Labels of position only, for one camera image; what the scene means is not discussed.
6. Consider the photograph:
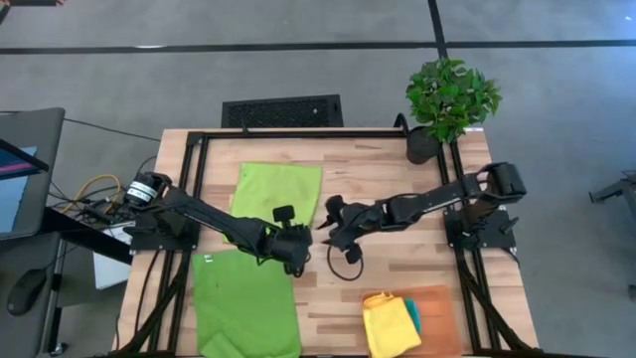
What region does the teal microfiber towel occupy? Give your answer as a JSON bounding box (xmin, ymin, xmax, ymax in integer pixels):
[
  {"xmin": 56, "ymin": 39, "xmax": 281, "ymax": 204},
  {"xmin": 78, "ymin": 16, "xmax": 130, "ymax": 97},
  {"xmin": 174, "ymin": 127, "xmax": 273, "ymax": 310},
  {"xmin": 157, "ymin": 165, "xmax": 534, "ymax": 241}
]
[{"xmin": 402, "ymin": 297, "xmax": 424, "ymax": 336}]

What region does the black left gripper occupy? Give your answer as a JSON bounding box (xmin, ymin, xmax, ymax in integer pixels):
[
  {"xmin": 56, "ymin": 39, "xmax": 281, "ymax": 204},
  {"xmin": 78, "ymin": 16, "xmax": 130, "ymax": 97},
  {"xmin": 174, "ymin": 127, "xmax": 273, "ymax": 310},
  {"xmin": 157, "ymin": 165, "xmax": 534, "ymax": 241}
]
[{"xmin": 257, "ymin": 223, "xmax": 315, "ymax": 274}]

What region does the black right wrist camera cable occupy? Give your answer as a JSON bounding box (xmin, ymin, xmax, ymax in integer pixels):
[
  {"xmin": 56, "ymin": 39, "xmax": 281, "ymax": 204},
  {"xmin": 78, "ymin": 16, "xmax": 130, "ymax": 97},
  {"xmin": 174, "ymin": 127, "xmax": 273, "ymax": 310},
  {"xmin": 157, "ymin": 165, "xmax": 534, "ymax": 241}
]
[{"xmin": 326, "ymin": 242, "xmax": 366, "ymax": 282}]

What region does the orange translucent plastic bin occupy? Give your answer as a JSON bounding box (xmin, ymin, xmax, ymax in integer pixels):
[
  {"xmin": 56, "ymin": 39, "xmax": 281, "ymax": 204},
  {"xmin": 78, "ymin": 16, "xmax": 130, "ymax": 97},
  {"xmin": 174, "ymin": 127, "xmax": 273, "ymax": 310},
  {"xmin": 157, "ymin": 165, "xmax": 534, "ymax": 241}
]
[{"xmin": 361, "ymin": 283, "xmax": 465, "ymax": 358}]

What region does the grey desk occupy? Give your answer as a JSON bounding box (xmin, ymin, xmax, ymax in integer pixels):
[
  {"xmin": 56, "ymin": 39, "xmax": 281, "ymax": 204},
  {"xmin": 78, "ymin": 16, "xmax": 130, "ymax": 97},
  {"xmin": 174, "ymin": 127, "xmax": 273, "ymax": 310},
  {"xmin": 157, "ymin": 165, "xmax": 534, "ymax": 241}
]
[{"xmin": 0, "ymin": 105, "xmax": 67, "ymax": 243}]

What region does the white box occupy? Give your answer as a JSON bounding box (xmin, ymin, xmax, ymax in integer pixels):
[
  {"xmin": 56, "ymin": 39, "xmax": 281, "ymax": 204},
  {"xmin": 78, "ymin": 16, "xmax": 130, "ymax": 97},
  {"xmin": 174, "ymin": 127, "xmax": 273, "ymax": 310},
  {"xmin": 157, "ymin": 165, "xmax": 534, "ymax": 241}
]
[{"xmin": 92, "ymin": 222, "xmax": 133, "ymax": 291}]

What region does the yellow microfiber towel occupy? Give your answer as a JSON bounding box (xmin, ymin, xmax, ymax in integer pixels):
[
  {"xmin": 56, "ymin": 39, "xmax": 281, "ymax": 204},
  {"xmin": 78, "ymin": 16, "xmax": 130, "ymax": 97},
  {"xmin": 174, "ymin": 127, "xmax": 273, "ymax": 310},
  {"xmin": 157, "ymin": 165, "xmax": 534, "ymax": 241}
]
[{"xmin": 362, "ymin": 291, "xmax": 423, "ymax": 358}]

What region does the monitor with blue screen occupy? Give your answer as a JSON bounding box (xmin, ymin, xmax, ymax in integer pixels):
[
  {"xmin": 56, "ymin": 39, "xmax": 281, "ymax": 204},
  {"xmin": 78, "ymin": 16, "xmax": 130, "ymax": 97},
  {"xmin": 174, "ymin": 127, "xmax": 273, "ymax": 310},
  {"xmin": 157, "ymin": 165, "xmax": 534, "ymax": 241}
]
[{"xmin": 0, "ymin": 138, "xmax": 52, "ymax": 236}]

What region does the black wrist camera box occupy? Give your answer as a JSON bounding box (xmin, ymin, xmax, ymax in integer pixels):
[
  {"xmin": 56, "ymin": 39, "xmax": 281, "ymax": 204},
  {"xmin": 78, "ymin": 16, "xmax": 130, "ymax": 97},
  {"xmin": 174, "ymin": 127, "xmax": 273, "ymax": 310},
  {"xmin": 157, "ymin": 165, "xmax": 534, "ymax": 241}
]
[
  {"xmin": 324, "ymin": 195, "xmax": 346, "ymax": 221},
  {"xmin": 271, "ymin": 204, "xmax": 296, "ymax": 228}
]

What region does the lime microfiber towel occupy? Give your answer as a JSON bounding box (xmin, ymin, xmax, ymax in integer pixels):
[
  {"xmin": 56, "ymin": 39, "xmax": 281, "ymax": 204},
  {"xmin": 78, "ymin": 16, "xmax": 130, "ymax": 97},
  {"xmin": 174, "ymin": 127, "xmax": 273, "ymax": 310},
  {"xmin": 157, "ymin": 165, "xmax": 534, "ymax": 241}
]
[{"xmin": 226, "ymin": 161, "xmax": 325, "ymax": 245}]

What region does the green plant in black pot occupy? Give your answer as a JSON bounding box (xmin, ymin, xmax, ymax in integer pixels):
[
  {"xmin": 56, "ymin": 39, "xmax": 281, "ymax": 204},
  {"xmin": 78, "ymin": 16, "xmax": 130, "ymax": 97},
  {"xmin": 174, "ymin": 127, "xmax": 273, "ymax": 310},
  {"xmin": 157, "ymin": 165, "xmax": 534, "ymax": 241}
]
[{"xmin": 404, "ymin": 58, "xmax": 504, "ymax": 166}]

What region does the green microfiber towel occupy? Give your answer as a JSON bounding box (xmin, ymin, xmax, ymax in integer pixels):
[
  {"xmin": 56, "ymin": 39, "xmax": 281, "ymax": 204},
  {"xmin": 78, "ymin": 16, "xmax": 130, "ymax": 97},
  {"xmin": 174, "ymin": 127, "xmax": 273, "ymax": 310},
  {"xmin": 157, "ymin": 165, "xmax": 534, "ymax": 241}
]
[{"xmin": 191, "ymin": 249, "xmax": 303, "ymax": 358}]

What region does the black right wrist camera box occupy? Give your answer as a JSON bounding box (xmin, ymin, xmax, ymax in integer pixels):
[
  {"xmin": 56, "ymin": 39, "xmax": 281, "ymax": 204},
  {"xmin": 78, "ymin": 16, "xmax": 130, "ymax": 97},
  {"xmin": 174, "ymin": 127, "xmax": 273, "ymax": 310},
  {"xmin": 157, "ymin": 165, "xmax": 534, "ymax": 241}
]
[{"xmin": 324, "ymin": 195, "xmax": 346, "ymax": 221}]

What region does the yellow cable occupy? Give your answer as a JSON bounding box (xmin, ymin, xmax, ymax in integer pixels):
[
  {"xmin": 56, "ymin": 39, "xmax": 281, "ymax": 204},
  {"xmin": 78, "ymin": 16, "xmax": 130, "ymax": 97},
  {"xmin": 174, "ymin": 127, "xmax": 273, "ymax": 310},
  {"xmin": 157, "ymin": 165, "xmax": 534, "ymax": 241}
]
[{"xmin": 61, "ymin": 173, "xmax": 123, "ymax": 216}]

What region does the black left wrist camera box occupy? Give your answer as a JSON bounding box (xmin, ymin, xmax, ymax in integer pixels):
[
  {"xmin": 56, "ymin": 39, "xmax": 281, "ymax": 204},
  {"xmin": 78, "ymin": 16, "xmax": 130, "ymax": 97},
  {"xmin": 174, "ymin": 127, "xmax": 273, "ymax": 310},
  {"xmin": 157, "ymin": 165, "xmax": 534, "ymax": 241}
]
[{"xmin": 271, "ymin": 204, "xmax": 296, "ymax": 228}]

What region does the black computer mouse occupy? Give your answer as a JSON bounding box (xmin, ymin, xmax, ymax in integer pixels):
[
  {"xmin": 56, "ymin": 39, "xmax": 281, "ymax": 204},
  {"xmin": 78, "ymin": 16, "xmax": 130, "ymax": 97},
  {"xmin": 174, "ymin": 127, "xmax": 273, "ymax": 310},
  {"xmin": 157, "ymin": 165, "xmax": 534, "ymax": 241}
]
[{"xmin": 6, "ymin": 268, "xmax": 49, "ymax": 317}]

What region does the black aluminium table frame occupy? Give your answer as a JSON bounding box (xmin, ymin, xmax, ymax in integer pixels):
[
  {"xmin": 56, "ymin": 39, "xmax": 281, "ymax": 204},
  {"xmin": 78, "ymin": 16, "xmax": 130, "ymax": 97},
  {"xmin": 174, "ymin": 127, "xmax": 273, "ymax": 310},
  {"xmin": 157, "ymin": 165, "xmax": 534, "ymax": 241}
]
[{"xmin": 115, "ymin": 129, "xmax": 541, "ymax": 358}]

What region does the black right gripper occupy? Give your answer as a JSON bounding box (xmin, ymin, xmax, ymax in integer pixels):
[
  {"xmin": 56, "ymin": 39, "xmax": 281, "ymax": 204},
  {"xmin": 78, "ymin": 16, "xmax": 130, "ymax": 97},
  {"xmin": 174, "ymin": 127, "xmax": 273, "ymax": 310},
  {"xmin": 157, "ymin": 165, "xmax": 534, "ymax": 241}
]
[{"xmin": 315, "ymin": 200, "xmax": 395, "ymax": 251}]

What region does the black chair base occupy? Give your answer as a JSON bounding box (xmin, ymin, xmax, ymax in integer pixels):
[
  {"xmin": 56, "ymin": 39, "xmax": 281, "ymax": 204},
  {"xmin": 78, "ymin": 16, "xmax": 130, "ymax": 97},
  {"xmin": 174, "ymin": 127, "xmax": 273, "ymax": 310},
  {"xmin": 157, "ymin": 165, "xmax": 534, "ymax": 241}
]
[{"xmin": 587, "ymin": 170, "xmax": 636, "ymax": 206}]

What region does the black perforated floor panel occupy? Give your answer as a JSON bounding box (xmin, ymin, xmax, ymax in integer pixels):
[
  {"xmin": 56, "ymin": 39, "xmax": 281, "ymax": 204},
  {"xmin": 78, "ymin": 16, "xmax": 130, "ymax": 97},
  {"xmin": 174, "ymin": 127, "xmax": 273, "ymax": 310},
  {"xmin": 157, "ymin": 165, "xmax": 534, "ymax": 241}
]
[{"xmin": 221, "ymin": 93, "xmax": 345, "ymax": 129}]

